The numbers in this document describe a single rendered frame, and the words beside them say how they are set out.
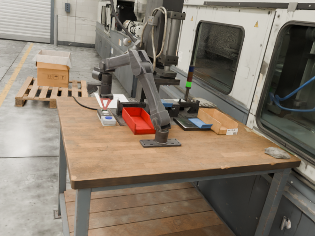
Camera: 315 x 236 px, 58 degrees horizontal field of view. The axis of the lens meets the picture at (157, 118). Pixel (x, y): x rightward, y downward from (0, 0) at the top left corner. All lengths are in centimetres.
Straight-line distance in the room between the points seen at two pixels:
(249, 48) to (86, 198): 147
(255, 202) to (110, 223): 93
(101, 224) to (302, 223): 115
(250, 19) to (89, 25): 904
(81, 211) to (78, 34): 987
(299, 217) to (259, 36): 111
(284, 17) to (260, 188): 103
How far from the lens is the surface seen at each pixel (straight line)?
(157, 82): 166
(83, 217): 121
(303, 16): 173
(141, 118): 166
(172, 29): 165
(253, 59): 204
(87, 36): 1087
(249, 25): 214
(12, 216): 239
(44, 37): 1078
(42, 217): 233
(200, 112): 179
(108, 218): 197
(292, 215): 178
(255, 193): 199
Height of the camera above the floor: 149
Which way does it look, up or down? 20 degrees down
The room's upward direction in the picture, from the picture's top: 8 degrees clockwise
